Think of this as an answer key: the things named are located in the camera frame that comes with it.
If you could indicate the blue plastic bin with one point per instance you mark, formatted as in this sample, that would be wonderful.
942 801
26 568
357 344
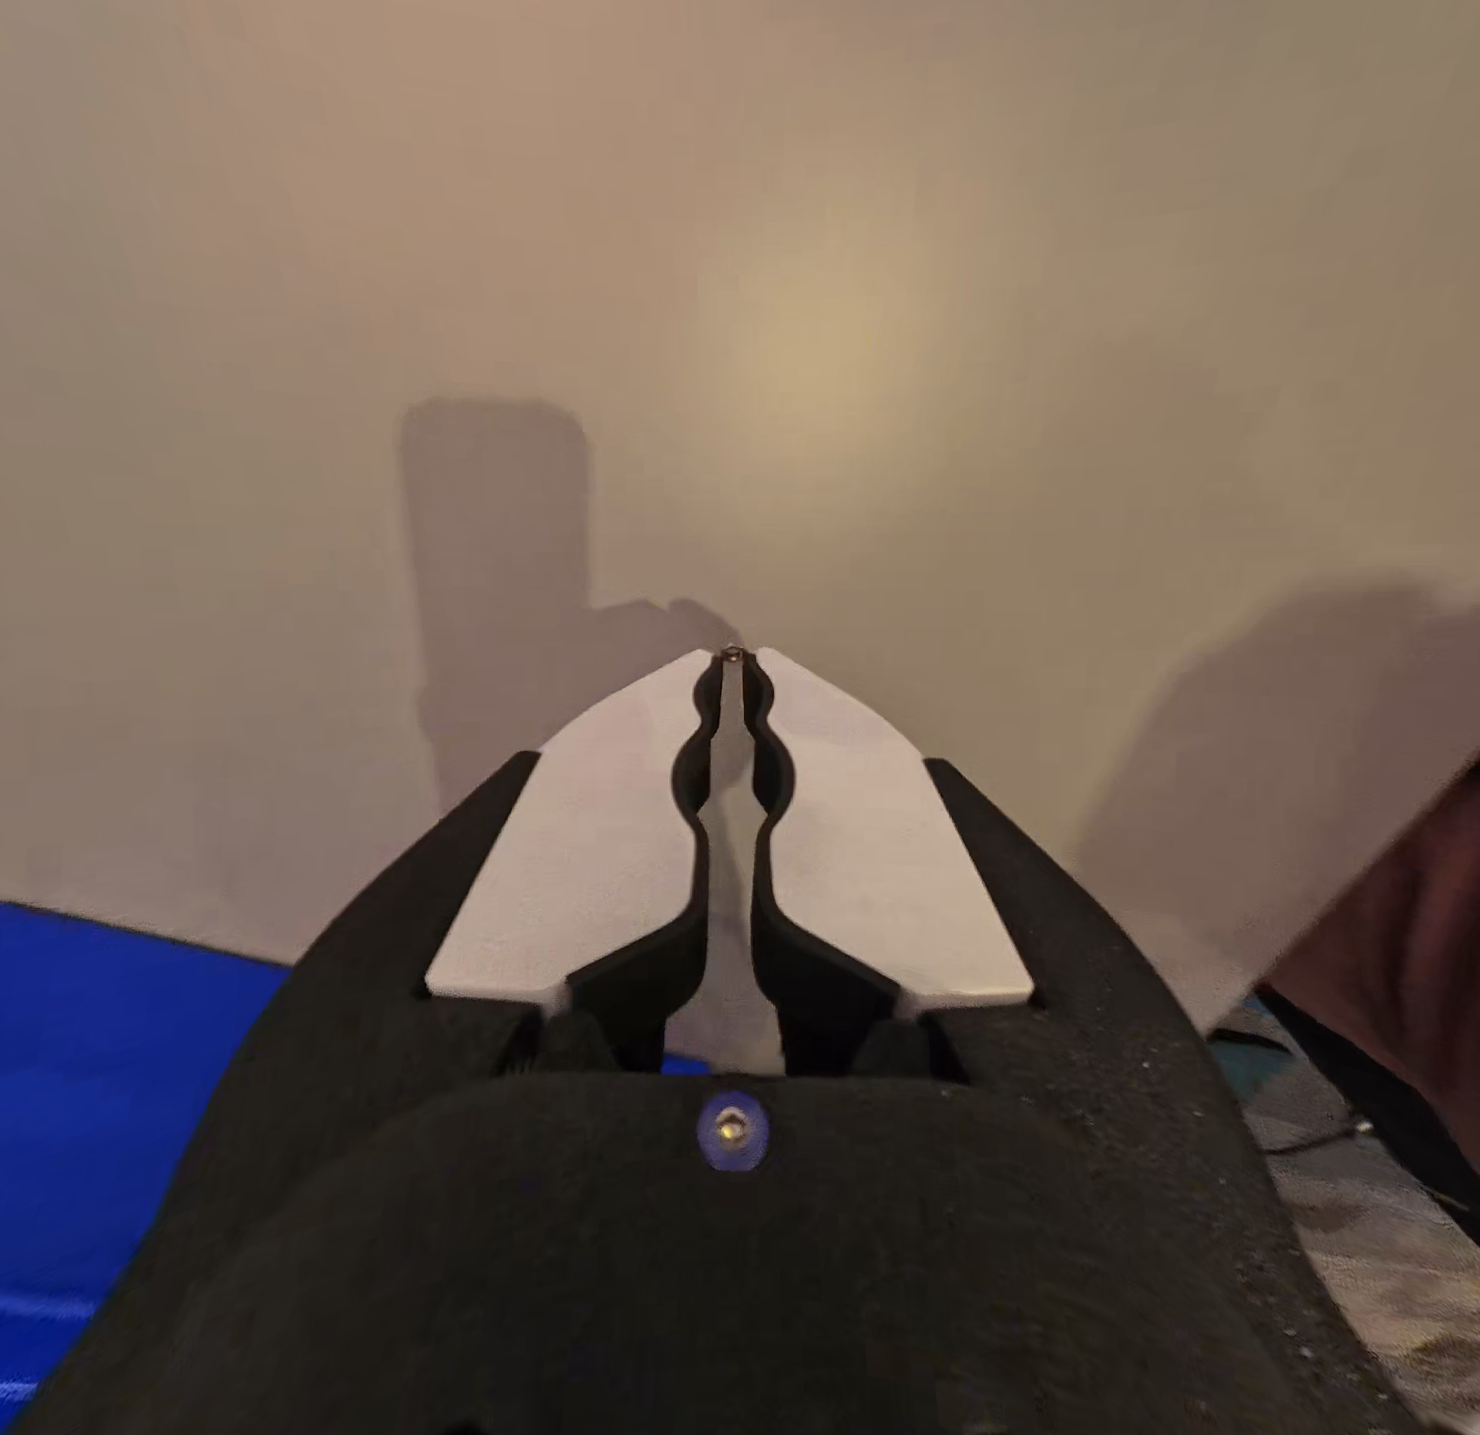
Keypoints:
105 1087

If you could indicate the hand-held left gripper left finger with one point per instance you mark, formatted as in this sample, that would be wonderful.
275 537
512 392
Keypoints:
579 857

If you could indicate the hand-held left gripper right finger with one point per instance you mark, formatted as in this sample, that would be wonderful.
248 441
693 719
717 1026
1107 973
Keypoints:
891 867

